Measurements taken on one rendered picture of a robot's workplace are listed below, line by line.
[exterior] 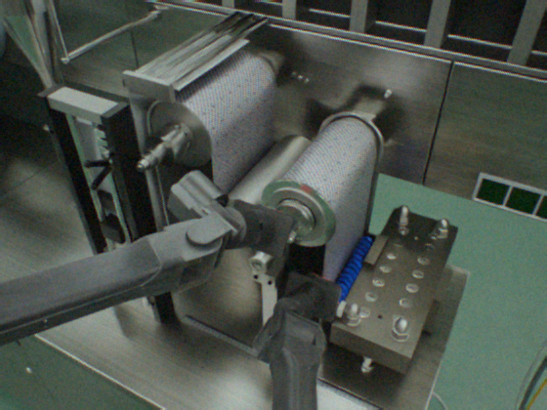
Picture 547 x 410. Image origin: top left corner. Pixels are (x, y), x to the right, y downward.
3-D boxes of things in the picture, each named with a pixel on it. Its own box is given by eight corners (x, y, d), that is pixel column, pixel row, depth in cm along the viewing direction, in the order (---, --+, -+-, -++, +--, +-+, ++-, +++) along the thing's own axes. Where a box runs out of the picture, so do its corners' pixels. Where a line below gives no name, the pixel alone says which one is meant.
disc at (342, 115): (313, 157, 111) (325, 102, 101) (314, 156, 111) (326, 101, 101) (373, 184, 107) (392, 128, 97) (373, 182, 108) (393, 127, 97)
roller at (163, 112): (156, 155, 98) (145, 93, 89) (224, 102, 115) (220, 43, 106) (215, 175, 93) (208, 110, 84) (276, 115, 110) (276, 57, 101)
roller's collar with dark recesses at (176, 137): (149, 160, 90) (143, 131, 86) (169, 144, 94) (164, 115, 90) (177, 170, 88) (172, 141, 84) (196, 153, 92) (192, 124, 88)
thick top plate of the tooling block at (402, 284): (329, 341, 100) (331, 323, 96) (391, 224, 126) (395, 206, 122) (404, 375, 94) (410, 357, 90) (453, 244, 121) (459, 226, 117)
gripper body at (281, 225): (284, 259, 76) (266, 262, 69) (229, 236, 79) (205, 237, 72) (297, 219, 75) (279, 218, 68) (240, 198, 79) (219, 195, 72)
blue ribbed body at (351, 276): (325, 305, 102) (326, 294, 100) (361, 240, 116) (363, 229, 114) (340, 311, 101) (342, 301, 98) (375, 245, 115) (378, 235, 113)
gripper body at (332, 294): (334, 319, 91) (320, 334, 84) (285, 299, 95) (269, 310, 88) (343, 288, 89) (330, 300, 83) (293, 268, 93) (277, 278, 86)
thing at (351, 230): (319, 307, 101) (325, 244, 89) (360, 236, 117) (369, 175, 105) (321, 307, 101) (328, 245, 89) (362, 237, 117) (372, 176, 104)
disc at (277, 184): (257, 225, 94) (265, 167, 84) (258, 224, 95) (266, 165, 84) (325, 259, 90) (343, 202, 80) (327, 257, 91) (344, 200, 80)
